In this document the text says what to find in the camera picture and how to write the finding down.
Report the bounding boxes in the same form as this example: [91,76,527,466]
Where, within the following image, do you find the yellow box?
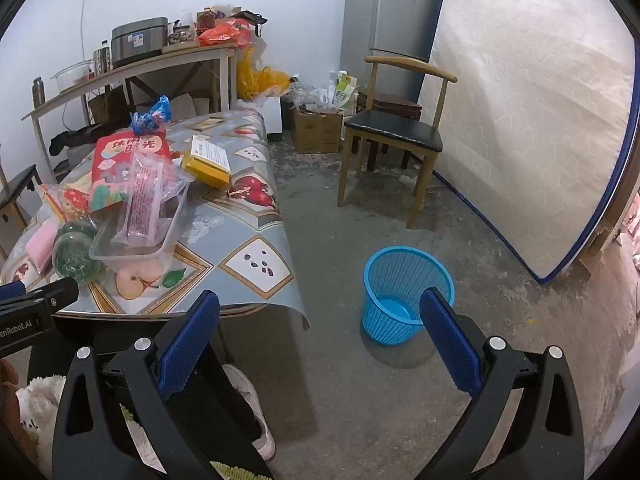
[181,135,232,188]

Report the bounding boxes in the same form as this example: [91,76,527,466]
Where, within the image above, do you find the brown cardboard box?
[89,87,131,126]

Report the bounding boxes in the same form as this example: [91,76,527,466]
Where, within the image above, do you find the blue plastic basket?
[362,246,456,347]

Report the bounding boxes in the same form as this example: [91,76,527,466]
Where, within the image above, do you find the fruit print tablecloth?
[0,107,311,332]

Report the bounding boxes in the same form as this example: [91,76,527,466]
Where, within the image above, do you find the pink packet in clear wrapper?
[111,152,191,248]

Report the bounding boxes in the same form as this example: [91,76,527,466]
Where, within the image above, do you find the wooden chair black seat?
[336,56,458,231]

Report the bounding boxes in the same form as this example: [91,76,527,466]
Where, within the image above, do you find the grey rice cooker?
[110,16,169,68]

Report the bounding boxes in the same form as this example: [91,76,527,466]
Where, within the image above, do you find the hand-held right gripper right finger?
[419,286,587,480]

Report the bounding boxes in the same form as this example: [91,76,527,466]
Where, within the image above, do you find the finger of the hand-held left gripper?
[0,276,81,317]

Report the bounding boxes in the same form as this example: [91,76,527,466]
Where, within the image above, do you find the person's white pink shoe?
[222,364,277,462]

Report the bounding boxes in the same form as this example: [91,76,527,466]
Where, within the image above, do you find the grey refrigerator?
[340,0,445,106]

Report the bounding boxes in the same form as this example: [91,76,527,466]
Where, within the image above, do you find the clear plastic bowl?
[54,60,96,93]

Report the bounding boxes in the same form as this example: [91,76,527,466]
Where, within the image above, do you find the black bag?
[235,10,268,38]

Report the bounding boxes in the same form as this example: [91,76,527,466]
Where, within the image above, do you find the black cloth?
[48,127,113,156]

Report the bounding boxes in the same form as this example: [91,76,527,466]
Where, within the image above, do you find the white wall cable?
[77,0,95,61]

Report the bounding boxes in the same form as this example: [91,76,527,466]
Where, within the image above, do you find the clear plastic tray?
[89,195,188,275]

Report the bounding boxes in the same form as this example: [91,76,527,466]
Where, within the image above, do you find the red snack bag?
[90,130,173,211]

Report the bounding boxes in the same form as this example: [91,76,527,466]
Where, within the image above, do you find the white quilted mattress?
[416,0,636,286]

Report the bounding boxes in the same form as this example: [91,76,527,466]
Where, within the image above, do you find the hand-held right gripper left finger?
[51,290,273,480]

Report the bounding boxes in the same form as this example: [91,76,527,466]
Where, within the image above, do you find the orange red plastic bag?
[197,18,252,50]

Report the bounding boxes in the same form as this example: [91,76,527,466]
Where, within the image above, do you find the blue candy bag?
[130,96,172,135]

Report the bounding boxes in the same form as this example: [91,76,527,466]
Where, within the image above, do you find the clear plastic bags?
[287,80,346,116]

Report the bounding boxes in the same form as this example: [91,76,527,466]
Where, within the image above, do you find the white side table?
[21,42,238,171]

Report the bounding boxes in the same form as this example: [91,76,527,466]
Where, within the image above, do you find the white cabinet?
[262,97,284,142]

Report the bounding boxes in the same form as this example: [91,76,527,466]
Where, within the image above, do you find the person's left hand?
[0,358,22,401]

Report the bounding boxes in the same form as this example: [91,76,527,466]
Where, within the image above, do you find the green round container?
[52,222,103,281]

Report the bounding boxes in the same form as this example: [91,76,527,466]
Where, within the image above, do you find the red yellow snack packet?
[37,182,96,223]

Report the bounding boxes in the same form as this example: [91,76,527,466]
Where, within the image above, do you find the pink cloth pack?
[25,220,61,273]

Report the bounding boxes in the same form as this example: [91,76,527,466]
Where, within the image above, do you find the yellow plastic bag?
[236,47,292,101]

